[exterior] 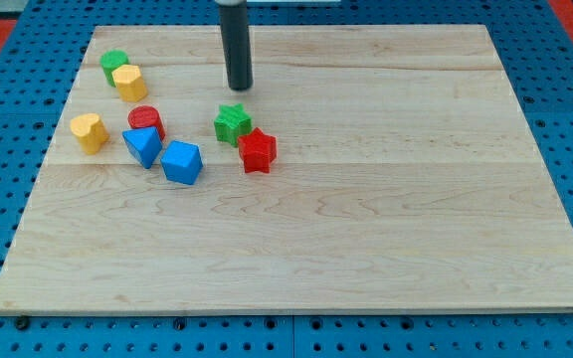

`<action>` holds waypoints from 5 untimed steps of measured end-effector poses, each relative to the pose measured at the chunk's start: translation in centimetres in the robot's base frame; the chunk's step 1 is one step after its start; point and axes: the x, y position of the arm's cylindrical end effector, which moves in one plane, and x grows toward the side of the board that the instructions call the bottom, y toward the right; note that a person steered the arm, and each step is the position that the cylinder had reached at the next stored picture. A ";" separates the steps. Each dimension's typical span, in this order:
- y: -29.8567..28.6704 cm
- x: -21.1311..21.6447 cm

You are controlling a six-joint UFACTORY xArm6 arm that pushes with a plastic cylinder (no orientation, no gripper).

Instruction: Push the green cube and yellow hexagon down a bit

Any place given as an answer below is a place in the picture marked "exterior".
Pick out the green star block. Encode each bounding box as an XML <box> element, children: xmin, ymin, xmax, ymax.
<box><xmin>214</xmin><ymin>103</ymin><xmax>252</xmax><ymax>147</ymax></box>

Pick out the yellow heart block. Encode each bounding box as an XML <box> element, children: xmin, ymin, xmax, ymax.
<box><xmin>70</xmin><ymin>113</ymin><xmax>109</xmax><ymax>155</ymax></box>

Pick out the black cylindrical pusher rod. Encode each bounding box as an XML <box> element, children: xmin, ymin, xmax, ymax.
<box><xmin>217</xmin><ymin>0</ymin><xmax>253</xmax><ymax>91</ymax></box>

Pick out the light wooden board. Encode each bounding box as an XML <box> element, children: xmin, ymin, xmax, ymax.
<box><xmin>0</xmin><ymin>25</ymin><xmax>573</xmax><ymax>316</ymax></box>

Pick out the red cylinder block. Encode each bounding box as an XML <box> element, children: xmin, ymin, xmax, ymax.
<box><xmin>127</xmin><ymin>105</ymin><xmax>166</xmax><ymax>140</ymax></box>

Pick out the blue triangle block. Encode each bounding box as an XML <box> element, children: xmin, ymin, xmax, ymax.
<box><xmin>122</xmin><ymin>126</ymin><xmax>162</xmax><ymax>169</ymax></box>

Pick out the red star block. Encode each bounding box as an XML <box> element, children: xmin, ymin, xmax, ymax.
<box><xmin>238</xmin><ymin>127</ymin><xmax>278</xmax><ymax>173</ymax></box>

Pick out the green cylinder block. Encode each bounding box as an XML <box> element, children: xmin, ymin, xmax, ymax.
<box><xmin>99</xmin><ymin>50</ymin><xmax>129</xmax><ymax>88</ymax></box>

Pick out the yellow hexagon block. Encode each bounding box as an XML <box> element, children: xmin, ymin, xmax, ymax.
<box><xmin>111</xmin><ymin>65</ymin><xmax>148</xmax><ymax>102</ymax></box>

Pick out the blue cube block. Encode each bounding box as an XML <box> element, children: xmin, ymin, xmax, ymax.
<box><xmin>160</xmin><ymin>140</ymin><xmax>203</xmax><ymax>185</ymax></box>

